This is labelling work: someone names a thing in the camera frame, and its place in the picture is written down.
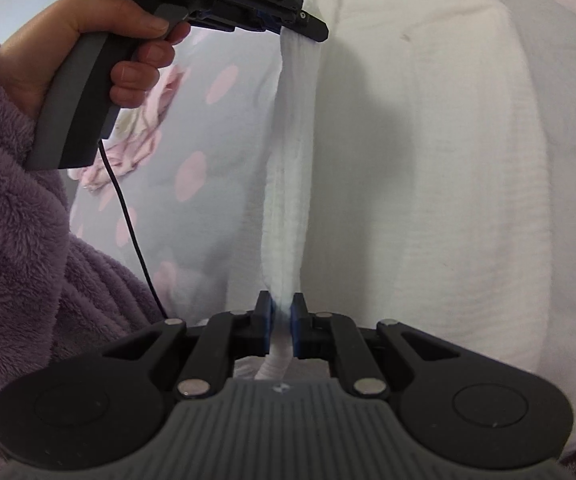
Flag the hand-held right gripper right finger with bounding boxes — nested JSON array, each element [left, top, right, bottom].
[[289, 291, 461, 401]]

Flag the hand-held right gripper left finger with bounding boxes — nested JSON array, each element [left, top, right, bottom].
[[102, 291, 275, 401]]

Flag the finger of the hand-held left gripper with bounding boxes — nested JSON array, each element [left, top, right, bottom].
[[288, 7, 329, 43], [254, 6, 291, 31]]

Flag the white textured garment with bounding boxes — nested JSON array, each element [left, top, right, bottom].
[[233, 0, 551, 382]]

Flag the person's left forearm purple sleeve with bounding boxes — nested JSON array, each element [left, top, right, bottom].
[[0, 37, 83, 271]]

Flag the person's left hand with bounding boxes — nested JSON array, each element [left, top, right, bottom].
[[0, 0, 192, 120]]

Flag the pink floral cloth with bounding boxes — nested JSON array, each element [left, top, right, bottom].
[[68, 65, 191, 193]]

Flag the bed with pink-dotted sheet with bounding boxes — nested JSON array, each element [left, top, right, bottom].
[[65, 0, 576, 461]]

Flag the purple fleece robe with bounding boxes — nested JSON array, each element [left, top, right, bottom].
[[0, 220, 169, 466]]

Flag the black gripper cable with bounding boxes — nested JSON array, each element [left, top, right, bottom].
[[98, 137, 169, 321]]

